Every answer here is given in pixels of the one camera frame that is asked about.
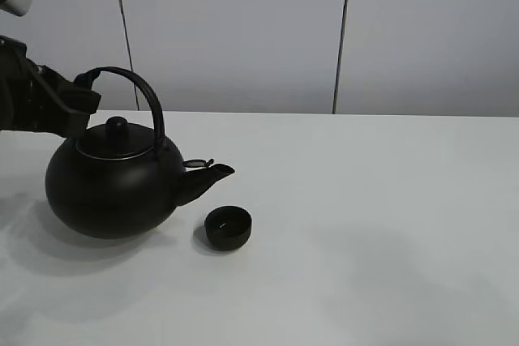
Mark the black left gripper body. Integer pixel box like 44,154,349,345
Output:
1,36,61,135

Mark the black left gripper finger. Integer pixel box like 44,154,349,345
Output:
48,72,101,114
56,109,89,138

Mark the black round teapot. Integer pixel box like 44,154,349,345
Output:
45,66,235,239

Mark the small black teacup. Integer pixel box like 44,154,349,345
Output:
204,206,252,251

